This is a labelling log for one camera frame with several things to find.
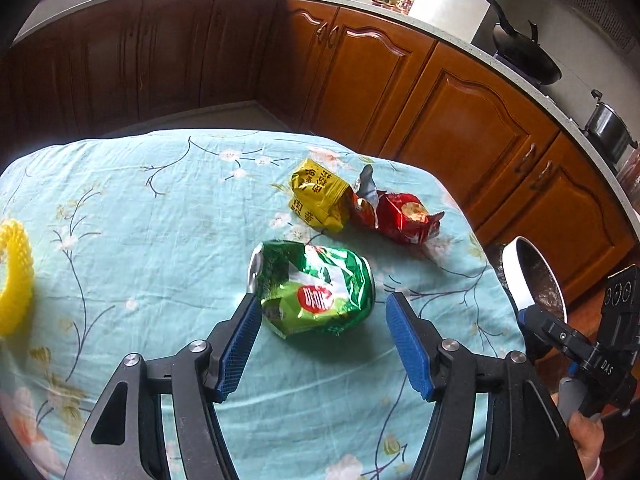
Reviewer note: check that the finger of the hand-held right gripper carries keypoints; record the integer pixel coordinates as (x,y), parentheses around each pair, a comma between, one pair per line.
(555,332)

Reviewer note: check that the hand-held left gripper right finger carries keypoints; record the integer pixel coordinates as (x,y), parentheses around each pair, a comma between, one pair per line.
(407,345)

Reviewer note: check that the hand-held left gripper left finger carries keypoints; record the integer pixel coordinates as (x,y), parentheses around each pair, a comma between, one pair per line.
(240,350)

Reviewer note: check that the white bowl with dark inside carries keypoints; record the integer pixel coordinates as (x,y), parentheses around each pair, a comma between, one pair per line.
(512,275)

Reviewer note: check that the green chip bag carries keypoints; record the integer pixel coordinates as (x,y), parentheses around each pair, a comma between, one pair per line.
(310,290)

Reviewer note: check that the person's right hand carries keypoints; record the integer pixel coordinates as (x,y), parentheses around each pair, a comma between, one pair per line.
(587,442)

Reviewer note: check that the red snack bag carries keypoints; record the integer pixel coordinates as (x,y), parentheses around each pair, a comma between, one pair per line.
(400,215)

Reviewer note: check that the teal floral tablecloth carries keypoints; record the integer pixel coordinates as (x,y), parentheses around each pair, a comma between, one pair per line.
(150,240)

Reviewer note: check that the yellow snack bag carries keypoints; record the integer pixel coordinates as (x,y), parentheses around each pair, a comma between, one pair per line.
(320,195)

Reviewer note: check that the steel cooking pot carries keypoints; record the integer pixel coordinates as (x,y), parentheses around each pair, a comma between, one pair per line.
(607,130)

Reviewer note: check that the wooden lower cabinets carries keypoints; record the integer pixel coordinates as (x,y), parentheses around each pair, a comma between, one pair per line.
(450,120)

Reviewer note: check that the black wok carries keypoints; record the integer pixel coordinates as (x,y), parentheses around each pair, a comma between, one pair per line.
(525,55)

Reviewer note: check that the grey speckled countertop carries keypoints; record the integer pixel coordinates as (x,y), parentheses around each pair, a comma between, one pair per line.
(450,35)

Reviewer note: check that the range hood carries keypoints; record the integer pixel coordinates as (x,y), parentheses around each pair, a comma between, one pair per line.
(600,5)

